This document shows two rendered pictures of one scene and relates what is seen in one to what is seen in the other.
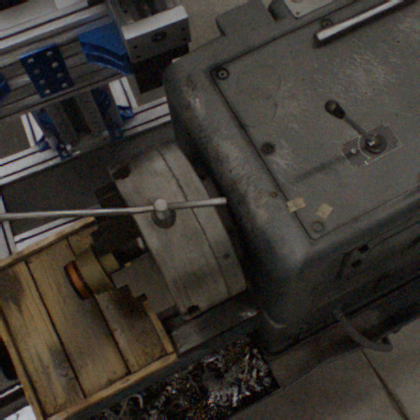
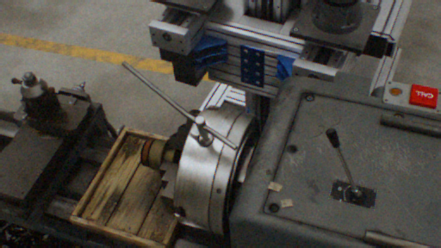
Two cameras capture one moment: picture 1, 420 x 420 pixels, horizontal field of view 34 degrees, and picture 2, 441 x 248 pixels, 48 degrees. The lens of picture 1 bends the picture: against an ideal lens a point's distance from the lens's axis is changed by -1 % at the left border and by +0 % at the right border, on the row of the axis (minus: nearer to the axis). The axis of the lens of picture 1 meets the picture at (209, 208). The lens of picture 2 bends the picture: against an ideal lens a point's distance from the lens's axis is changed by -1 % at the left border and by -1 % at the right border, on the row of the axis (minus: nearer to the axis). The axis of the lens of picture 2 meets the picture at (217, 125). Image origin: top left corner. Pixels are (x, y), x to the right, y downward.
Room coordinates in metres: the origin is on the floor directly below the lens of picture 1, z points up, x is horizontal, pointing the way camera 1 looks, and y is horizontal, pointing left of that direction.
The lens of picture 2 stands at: (-0.11, -0.43, 2.14)
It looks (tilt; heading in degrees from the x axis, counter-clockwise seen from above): 50 degrees down; 42
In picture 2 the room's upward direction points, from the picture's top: 5 degrees counter-clockwise
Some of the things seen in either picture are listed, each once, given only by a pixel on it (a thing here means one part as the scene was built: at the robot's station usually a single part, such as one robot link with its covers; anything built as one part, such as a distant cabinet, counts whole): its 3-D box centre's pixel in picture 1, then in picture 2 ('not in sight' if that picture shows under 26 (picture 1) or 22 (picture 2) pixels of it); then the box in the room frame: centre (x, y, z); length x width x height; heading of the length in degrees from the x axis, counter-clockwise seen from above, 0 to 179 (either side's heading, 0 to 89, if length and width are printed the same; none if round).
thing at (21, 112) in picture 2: not in sight; (31, 151); (0.24, 0.69, 0.90); 0.47 x 0.30 x 0.06; 18
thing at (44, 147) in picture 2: not in sight; (40, 140); (0.26, 0.65, 0.95); 0.43 x 0.17 x 0.05; 18
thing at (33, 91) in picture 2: not in sight; (32, 85); (0.32, 0.67, 1.13); 0.08 x 0.08 x 0.03
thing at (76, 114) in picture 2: not in sight; (55, 119); (0.33, 0.64, 0.99); 0.20 x 0.10 x 0.05; 108
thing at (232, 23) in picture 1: (247, 26); (350, 89); (0.73, -0.12, 1.24); 0.09 x 0.08 x 0.03; 108
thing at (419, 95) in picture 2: not in sight; (423, 97); (0.79, -0.28, 1.26); 0.06 x 0.06 x 0.02; 18
